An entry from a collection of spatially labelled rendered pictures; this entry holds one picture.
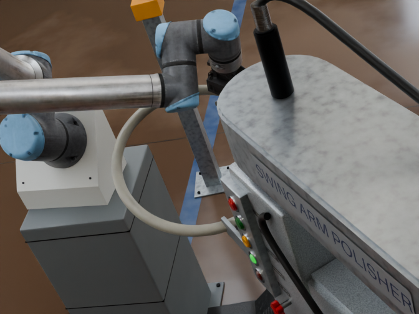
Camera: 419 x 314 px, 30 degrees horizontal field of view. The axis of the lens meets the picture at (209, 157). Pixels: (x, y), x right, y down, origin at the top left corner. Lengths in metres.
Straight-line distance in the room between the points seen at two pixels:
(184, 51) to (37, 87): 0.38
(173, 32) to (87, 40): 3.76
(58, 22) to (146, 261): 3.72
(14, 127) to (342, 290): 1.40
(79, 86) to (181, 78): 0.26
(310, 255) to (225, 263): 2.14
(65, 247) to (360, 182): 1.80
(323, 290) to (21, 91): 0.93
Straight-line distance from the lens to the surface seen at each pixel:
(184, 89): 2.01
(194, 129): 3.74
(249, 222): 1.48
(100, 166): 2.67
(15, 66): 2.32
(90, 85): 1.98
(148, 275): 2.80
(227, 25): 2.03
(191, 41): 2.04
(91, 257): 2.80
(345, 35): 1.17
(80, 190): 2.70
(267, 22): 1.26
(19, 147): 2.50
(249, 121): 1.30
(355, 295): 1.38
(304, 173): 1.16
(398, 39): 4.69
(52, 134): 2.54
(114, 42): 5.61
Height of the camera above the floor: 2.46
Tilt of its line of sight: 36 degrees down
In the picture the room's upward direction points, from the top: 20 degrees counter-clockwise
